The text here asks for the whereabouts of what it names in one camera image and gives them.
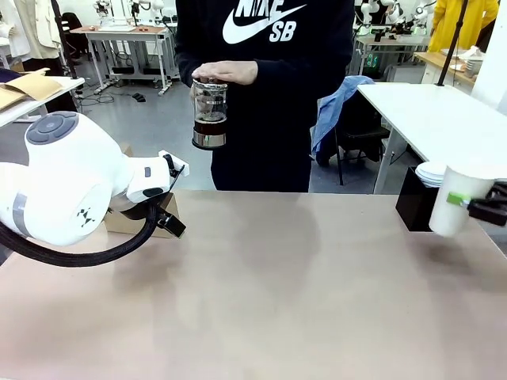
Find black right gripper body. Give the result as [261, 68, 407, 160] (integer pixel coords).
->
[468, 180, 507, 227]

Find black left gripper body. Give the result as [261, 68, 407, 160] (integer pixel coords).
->
[156, 213, 187, 240]

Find white paper cup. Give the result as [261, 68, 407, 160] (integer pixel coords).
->
[429, 163, 498, 238]

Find glass french press with coffee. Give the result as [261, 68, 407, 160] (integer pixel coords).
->
[190, 78, 230, 150]

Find brown cardboard cup carrier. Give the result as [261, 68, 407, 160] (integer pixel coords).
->
[103, 142, 180, 238]

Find person's left hand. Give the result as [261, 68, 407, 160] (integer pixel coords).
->
[193, 61, 259, 86]

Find black lid holder box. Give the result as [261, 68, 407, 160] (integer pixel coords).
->
[395, 165, 441, 233]

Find white side table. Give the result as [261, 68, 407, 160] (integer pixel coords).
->
[355, 82, 507, 195]

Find black chair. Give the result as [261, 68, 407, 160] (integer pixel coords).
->
[335, 94, 391, 186]

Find person in black hoodie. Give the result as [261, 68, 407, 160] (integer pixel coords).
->
[173, 0, 356, 194]

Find stack of white bowls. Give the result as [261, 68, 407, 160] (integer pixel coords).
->
[463, 46, 487, 78]

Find wooden background table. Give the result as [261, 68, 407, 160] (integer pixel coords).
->
[413, 50, 476, 86]

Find blue cloth jacket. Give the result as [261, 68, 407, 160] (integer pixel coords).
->
[311, 75, 375, 156]

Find computer tower with lights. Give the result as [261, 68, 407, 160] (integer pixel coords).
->
[364, 51, 382, 79]

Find background bench with robots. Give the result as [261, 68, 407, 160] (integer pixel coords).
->
[354, 33, 431, 76]

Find person in yellow jacket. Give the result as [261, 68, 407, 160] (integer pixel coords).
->
[427, 0, 499, 53]

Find white table with cardboard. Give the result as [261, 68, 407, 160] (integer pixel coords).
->
[0, 74, 86, 128]

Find grey background workbench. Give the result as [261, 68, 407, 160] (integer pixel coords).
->
[81, 24, 177, 97]

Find brown cardboard sheets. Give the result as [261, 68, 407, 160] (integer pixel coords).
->
[0, 67, 64, 111]

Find hanging white coat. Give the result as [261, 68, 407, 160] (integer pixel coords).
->
[0, 0, 55, 60]

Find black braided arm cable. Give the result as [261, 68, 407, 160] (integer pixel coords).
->
[0, 203, 166, 267]

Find black camera stand pole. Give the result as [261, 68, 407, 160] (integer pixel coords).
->
[435, 0, 471, 87]

